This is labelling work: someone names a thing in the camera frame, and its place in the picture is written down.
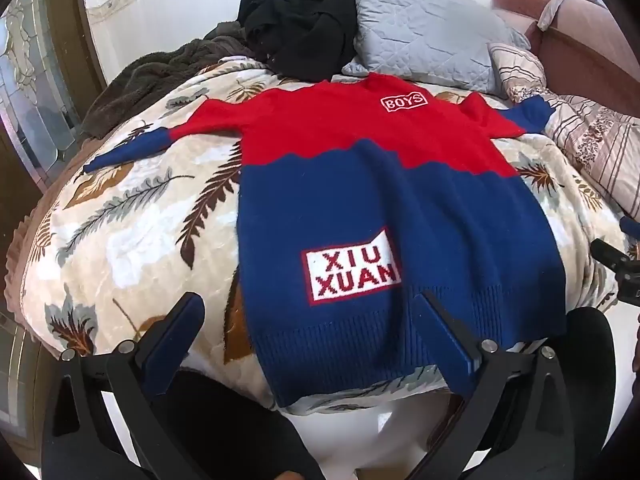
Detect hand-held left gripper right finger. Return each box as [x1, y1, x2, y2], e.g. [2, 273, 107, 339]
[414, 290, 577, 480]

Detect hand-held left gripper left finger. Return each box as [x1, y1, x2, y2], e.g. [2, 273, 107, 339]
[42, 292, 206, 480]

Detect red and blue knit sweater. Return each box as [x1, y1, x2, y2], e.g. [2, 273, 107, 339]
[84, 73, 568, 408]

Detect leaf print blanket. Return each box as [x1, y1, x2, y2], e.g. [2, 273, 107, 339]
[20, 56, 640, 413]

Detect pink headboard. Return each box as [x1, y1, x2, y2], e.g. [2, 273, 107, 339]
[493, 0, 640, 112]

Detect brown fuzzy blanket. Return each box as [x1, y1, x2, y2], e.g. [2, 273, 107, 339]
[80, 21, 256, 139]

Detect glass panel door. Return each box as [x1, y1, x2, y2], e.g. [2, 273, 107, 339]
[0, 0, 109, 281]

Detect grey quilted pillow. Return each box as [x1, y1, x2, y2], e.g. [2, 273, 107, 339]
[342, 0, 531, 95]

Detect black cloth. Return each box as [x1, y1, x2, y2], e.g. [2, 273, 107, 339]
[237, 0, 359, 83]

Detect white cloth strap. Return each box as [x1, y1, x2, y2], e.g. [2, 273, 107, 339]
[537, 0, 603, 32]

